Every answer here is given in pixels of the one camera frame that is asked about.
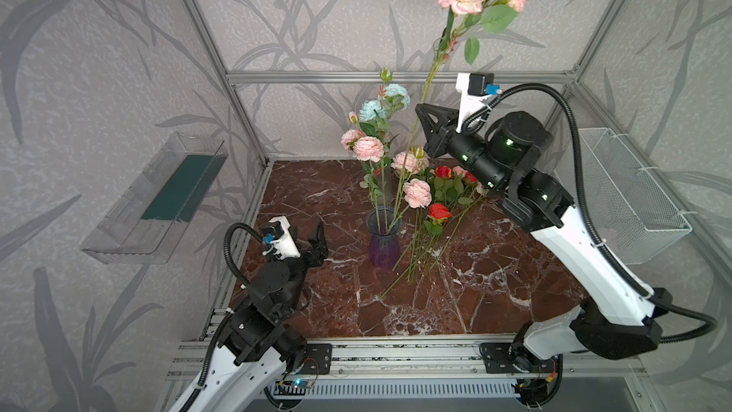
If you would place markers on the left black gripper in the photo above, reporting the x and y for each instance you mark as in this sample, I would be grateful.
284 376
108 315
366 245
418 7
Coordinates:
309 253

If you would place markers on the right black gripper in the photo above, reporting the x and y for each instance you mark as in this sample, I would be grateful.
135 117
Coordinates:
446 134

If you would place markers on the small pink flower stem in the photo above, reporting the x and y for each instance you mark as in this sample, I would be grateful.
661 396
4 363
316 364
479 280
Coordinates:
414 192

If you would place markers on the red rose stem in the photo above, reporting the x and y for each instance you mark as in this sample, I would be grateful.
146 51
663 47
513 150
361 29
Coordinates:
427 233

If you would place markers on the purple glass vase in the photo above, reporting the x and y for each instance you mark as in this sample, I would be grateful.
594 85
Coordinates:
384 246

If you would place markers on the light blue flower stem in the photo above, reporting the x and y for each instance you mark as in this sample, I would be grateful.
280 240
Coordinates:
390 96

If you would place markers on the pink carnation tall stem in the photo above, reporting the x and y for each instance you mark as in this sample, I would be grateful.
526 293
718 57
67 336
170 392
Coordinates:
463 15

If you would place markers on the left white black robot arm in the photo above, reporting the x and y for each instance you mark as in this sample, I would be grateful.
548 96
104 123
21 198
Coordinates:
253 345

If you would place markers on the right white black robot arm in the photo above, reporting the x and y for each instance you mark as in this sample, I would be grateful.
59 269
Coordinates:
622 316

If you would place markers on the mixed artificial flower pile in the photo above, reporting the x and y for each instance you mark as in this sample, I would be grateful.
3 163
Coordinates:
460 192

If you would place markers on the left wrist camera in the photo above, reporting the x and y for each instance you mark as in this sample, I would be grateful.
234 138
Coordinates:
278 242

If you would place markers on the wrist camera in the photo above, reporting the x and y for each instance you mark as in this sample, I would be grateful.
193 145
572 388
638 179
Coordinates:
278 242
476 91

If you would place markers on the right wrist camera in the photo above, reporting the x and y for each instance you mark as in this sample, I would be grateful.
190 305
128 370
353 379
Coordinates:
476 91

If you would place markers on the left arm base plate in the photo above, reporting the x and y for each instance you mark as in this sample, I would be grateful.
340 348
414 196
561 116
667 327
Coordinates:
306 358

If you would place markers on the aluminium front rail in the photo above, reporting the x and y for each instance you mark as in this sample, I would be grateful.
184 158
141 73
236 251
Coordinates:
418 357

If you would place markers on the white wire mesh basket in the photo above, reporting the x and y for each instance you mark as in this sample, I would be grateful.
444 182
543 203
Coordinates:
632 213

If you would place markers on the clear plastic wall bin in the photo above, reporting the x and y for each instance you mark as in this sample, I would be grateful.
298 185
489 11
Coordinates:
150 219

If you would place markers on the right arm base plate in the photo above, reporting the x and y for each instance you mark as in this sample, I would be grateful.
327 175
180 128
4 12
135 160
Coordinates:
512 358

